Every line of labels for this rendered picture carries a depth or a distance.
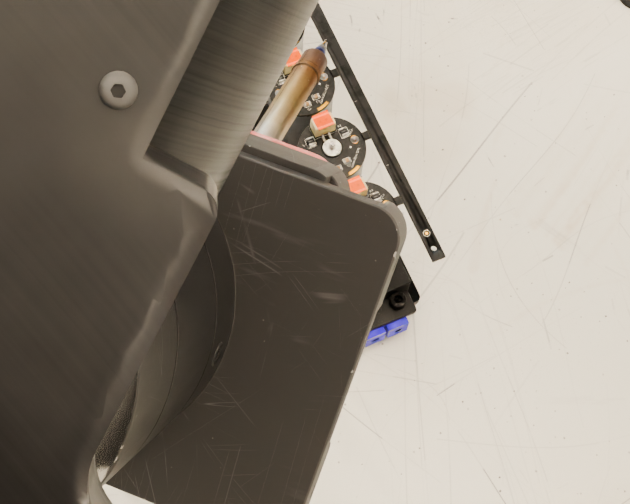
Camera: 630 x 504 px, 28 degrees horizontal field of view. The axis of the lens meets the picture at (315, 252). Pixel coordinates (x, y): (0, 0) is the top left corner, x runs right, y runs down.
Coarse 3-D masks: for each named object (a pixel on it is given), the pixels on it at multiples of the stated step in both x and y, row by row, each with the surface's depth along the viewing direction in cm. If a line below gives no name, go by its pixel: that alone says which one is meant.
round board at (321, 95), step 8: (328, 72) 47; (280, 80) 46; (320, 80) 46; (328, 80) 47; (280, 88) 46; (320, 88) 46; (328, 88) 46; (272, 96) 46; (312, 96) 46; (320, 96) 46; (328, 96) 46; (304, 104) 46; (312, 104) 46; (320, 104) 46; (328, 104) 46; (304, 112) 46; (312, 112) 46
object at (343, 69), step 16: (320, 16) 47; (320, 32) 47; (336, 48) 47; (336, 64) 47; (352, 80) 47; (352, 96) 46; (368, 112) 46; (368, 128) 46; (384, 144) 46; (384, 160) 45; (400, 176) 45; (400, 192) 45; (416, 208) 45; (416, 224) 45; (432, 240) 44; (432, 256) 44
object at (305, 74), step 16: (304, 64) 36; (320, 64) 37; (288, 80) 36; (304, 80) 36; (288, 96) 35; (304, 96) 36; (272, 112) 35; (288, 112) 35; (256, 128) 34; (272, 128) 34; (288, 128) 35
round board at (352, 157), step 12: (336, 120) 46; (312, 132) 46; (336, 132) 46; (348, 132) 46; (360, 132) 46; (300, 144) 46; (312, 144) 45; (348, 144) 46; (360, 144) 46; (324, 156) 45; (348, 156) 45; (360, 156) 45; (348, 168) 45
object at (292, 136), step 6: (270, 102) 47; (330, 102) 47; (330, 108) 47; (294, 120) 47; (300, 120) 46; (306, 120) 47; (294, 126) 47; (300, 126) 47; (306, 126) 47; (288, 132) 48; (294, 132) 47; (300, 132) 47; (288, 138) 48; (294, 138) 48; (294, 144) 48
